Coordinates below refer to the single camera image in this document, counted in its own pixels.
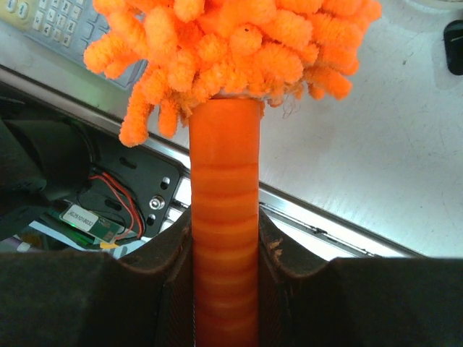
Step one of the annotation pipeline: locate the orange microfiber duster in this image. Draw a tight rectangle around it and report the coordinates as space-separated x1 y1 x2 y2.
84 1 382 346

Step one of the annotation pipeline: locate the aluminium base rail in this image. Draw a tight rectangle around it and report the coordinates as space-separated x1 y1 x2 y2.
0 64 424 260

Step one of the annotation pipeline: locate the black T-shaped plastic part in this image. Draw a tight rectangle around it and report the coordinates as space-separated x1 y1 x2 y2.
443 20 463 76

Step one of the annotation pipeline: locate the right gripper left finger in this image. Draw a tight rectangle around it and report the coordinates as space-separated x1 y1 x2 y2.
1 211 195 346

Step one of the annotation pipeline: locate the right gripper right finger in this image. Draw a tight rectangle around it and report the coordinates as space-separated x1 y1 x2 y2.
258 214 462 346

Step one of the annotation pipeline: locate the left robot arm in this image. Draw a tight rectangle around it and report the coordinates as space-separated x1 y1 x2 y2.
1 95 95 239

